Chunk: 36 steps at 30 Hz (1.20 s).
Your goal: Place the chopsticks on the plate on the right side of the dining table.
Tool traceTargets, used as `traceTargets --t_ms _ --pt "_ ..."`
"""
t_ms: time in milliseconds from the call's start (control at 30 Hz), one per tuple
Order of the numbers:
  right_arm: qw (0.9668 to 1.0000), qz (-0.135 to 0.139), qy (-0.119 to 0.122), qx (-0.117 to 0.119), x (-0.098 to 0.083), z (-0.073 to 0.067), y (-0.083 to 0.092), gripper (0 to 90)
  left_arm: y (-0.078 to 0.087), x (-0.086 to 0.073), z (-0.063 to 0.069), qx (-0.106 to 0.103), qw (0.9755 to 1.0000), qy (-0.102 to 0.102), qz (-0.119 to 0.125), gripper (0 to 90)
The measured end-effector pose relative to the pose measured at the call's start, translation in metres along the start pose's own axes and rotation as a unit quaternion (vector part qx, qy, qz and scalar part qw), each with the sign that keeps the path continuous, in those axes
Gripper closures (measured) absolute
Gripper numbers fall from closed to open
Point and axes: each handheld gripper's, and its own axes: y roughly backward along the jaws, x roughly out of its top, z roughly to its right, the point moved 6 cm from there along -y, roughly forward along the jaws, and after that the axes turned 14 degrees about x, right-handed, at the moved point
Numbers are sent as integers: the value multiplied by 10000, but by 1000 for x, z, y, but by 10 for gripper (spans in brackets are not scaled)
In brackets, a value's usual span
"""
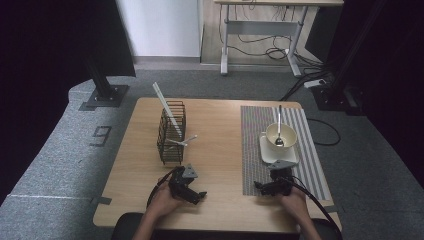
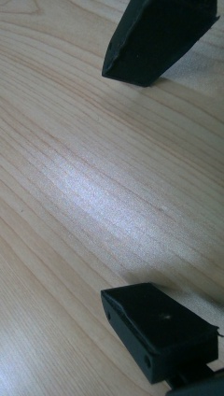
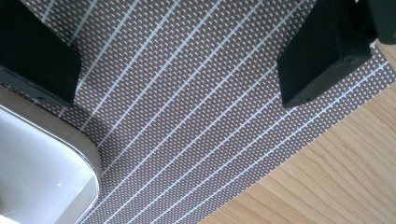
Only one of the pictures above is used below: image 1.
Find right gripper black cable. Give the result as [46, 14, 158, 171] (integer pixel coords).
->
[289, 175, 344, 240]

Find dark wire cutlery basket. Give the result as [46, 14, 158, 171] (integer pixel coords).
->
[156, 100, 187, 166]

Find metal spoon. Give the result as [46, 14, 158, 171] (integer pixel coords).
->
[274, 104, 285, 148]

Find black curtain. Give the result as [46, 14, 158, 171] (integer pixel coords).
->
[304, 0, 424, 189]
[0, 0, 137, 205]

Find black stand with dark base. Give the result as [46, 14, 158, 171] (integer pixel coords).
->
[311, 0, 389, 117]

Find white square plate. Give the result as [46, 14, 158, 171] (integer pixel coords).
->
[259, 131, 300, 165]

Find black chair armrest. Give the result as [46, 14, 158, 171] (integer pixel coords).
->
[110, 212, 145, 240]
[309, 217, 343, 240]

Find cream bowl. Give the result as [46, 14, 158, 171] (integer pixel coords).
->
[265, 122, 298, 151]

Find person's left hand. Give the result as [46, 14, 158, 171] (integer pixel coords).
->
[145, 181, 184, 221]

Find black floor cable loop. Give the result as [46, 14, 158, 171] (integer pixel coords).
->
[306, 117, 342, 147]

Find grey striped placemat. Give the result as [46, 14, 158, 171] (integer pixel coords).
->
[240, 105, 334, 201]

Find white power strip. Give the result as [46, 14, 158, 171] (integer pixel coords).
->
[303, 78, 327, 90]

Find black stand with base plate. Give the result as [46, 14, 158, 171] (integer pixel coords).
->
[78, 49, 131, 112]

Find tangle of black cables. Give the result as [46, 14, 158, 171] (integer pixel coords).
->
[218, 4, 326, 69]

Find long white stick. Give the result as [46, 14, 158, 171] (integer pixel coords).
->
[152, 82, 184, 138]

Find white-legged desk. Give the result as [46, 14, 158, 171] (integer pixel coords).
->
[213, 0, 345, 78]

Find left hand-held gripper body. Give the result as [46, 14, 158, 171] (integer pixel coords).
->
[168, 163, 199, 196]

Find person's right hand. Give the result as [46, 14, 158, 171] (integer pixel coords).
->
[275, 187, 312, 223]

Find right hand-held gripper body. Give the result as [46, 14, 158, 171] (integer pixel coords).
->
[268, 159, 299, 197]

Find grey tape piece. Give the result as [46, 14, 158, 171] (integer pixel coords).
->
[90, 196, 113, 206]

